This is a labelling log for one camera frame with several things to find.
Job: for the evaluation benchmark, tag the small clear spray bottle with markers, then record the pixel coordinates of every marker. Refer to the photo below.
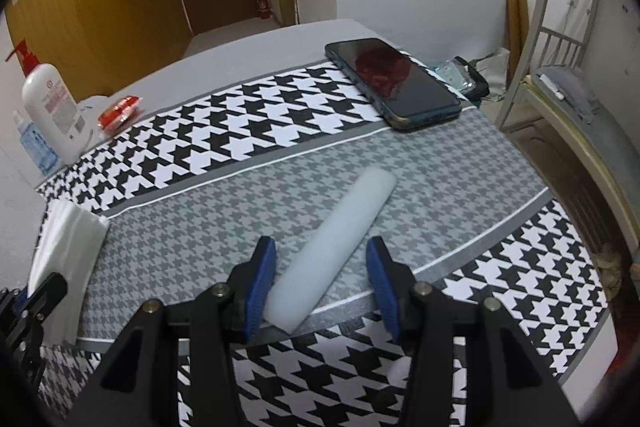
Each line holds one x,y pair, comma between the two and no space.
36,147

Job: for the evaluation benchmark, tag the red fire extinguisher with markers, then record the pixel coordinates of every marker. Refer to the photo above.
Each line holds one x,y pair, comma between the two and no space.
264,9

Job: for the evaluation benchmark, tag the wooden wardrobe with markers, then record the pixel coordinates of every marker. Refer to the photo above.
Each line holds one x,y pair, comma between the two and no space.
101,46

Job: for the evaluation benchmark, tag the red snack packet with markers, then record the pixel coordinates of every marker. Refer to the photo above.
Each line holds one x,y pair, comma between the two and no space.
118,113

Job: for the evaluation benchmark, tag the black smartphone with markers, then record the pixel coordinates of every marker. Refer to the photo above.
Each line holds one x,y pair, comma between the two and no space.
405,95

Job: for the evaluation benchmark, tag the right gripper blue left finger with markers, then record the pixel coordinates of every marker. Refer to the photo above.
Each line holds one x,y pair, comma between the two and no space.
136,382

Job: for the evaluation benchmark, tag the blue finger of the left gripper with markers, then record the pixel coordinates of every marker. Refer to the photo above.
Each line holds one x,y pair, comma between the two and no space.
43,300

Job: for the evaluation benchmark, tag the white pump lotion bottle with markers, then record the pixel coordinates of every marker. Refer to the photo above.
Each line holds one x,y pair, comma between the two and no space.
51,107

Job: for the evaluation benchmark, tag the houndstooth table mat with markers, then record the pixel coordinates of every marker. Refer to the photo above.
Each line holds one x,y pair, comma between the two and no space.
301,157

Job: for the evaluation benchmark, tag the white foam roll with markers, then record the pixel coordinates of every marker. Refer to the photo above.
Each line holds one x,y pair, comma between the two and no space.
313,270

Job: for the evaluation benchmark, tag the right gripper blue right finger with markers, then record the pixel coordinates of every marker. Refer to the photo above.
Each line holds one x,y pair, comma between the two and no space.
507,381

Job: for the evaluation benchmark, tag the clear packaged item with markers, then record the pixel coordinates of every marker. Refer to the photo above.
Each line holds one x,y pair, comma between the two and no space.
465,78

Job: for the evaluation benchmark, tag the metal bed frame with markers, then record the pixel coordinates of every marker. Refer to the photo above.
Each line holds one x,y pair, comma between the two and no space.
549,75

